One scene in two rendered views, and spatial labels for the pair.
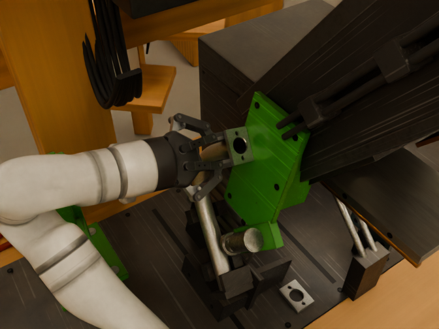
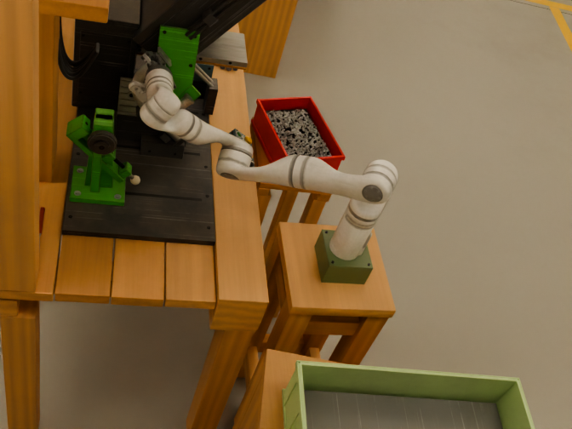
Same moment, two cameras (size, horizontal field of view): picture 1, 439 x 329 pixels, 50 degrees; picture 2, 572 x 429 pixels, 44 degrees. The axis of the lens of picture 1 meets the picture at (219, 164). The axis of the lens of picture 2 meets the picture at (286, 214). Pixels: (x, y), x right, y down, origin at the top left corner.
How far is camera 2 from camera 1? 168 cm
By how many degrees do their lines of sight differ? 53
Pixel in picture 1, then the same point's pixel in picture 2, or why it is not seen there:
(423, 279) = (222, 88)
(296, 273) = not seen: hidden behind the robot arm
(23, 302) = (100, 219)
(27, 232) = (168, 123)
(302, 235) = not seen: hidden behind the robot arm
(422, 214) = (231, 48)
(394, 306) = (225, 105)
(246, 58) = (117, 14)
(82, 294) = (206, 128)
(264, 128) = (173, 41)
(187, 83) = not seen: outside the picture
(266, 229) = (191, 89)
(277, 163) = (187, 54)
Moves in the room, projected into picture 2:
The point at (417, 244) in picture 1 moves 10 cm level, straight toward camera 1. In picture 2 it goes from (241, 60) to (254, 79)
